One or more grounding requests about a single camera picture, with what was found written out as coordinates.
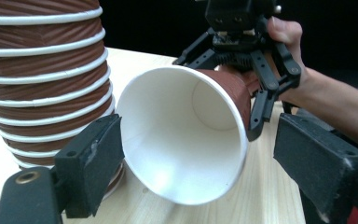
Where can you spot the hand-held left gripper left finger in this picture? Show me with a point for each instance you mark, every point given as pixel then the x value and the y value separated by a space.
pixel 96 161

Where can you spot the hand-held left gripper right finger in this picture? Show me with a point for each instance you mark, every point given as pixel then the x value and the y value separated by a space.
pixel 320 161

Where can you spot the single brown paper cup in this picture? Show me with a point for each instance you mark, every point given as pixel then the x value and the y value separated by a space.
pixel 167 140

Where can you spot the stack of brown paper cups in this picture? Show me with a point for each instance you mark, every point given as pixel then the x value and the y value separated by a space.
pixel 28 62

